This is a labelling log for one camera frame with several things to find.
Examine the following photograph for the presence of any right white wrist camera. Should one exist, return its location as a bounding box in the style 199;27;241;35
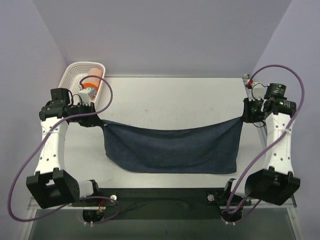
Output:
244;80;268;102

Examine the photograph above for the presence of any rolled orange towel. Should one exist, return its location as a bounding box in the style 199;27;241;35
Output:
80;67;103;97

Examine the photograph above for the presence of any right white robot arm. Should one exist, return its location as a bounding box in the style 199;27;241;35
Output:
221;82;301;206

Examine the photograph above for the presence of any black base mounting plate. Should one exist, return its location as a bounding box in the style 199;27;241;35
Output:
71;187;253;221

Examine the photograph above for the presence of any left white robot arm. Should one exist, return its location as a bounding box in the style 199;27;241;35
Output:
26;87;102;209

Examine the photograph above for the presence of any purple cable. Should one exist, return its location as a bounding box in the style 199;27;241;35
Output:
223;64;305;216
7;76;121;223

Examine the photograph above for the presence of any aluminium frame rail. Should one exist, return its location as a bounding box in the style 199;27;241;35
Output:
26;78;301;225

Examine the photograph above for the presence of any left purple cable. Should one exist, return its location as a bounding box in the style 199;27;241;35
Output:
7;76;121;223

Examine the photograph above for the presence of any dark blue towel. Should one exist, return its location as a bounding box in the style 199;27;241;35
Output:
103;118;243;175

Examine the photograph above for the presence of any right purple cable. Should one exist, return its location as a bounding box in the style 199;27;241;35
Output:
223;64;305;216

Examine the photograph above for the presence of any white perforated plastic basket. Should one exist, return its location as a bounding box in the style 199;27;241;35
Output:
58;61;106;105

